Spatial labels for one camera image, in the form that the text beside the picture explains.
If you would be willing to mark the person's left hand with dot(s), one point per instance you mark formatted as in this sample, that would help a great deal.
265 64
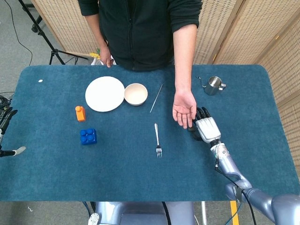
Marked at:
184 107

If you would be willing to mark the person's right hand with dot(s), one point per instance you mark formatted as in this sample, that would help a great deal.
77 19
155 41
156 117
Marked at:
106 56

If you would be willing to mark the robot right hand white black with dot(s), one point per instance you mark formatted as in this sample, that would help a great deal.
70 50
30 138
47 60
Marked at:
208 129

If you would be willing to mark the robot left hand black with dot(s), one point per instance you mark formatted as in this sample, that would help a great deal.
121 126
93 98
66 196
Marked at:
5 116

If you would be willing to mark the robot right arm silver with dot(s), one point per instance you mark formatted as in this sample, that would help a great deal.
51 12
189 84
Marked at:
234 171

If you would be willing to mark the person's left bare forearm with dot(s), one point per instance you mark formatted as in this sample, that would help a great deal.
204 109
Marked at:
185 58

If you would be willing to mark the person's right bare forearm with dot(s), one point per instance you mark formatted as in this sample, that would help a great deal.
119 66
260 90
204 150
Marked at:
96 30

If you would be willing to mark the person torso in black jacket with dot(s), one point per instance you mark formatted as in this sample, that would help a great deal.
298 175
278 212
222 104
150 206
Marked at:
140 35

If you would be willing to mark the white and yellow bag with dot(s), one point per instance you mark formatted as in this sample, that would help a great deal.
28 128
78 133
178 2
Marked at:
95 57

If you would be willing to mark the thin metal straw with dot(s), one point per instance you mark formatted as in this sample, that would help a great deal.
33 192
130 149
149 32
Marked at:
156 98

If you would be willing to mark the stainless steel pitcher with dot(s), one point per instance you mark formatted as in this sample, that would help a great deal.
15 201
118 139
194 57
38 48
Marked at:
212 86

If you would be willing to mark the white round plate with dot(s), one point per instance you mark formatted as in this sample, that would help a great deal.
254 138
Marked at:
104 93

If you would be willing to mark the silver metal fork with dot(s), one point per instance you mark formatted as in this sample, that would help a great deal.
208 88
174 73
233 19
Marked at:
156 134

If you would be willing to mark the cream ceramic bowl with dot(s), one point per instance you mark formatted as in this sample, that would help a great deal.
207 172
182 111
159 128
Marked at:
135 94

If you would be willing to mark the wicker folding screen panel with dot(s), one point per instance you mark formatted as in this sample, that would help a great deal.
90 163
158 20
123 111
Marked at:
288 82
211 28
68 23
257 28

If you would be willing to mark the orange toy bottle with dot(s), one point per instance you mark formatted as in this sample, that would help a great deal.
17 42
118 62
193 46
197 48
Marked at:
80 114

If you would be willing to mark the black tripod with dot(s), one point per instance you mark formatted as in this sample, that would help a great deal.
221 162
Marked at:
44 37

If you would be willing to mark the blue toy building block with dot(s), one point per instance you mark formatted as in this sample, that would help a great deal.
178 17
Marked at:
88 137

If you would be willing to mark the blue table cloth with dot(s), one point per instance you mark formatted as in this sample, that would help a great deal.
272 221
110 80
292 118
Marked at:
117 173

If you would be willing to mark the robot torso silver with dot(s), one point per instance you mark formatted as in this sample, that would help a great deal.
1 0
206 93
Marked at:
140 213

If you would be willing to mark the white metal bracket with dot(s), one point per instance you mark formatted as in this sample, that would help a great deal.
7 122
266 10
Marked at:
94 219

